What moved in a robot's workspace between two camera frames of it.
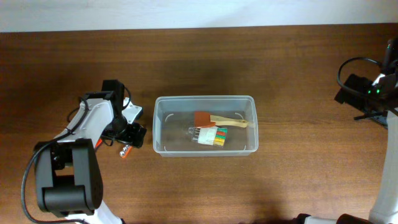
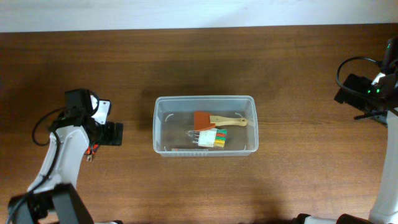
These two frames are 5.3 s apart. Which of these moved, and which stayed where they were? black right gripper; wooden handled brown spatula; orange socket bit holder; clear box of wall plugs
Moved: orange socket bit holder
Stayed: black right gripper; clear box of wall plugs; wooden handled brown spatula
